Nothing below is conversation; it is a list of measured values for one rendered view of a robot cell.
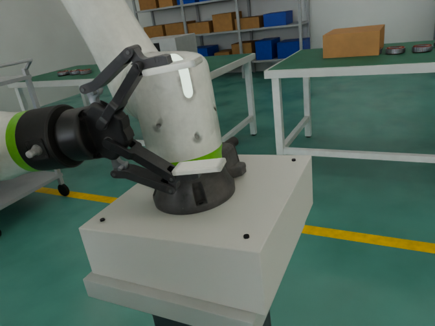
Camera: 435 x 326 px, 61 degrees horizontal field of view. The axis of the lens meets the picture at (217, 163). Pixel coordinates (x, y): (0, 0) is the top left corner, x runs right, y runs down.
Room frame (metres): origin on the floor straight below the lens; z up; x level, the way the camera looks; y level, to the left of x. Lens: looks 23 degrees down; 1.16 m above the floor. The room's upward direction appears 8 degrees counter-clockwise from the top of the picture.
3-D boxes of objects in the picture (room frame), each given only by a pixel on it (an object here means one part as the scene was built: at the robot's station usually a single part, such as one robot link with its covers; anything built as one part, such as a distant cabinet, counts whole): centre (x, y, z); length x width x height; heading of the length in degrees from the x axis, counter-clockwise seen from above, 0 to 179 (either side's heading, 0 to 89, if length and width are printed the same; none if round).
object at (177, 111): (0.62, 0.06, 1.01); 0.16 x 0.13 x 0.19; 25
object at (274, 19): (6.25, -1.27, 0.87); 0.42 x 0.36 x 0.19; 152
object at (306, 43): (6.14, -1.47, 0.40); 0.42 x 0.42 x 0.25; 60
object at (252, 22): (6.49, -0.87, 0.86); 0.42 x 0.40 x 0.17; 60
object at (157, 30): (7.39, 0.73, 0.89); 0.42 x 0.40 x 0.21; 59
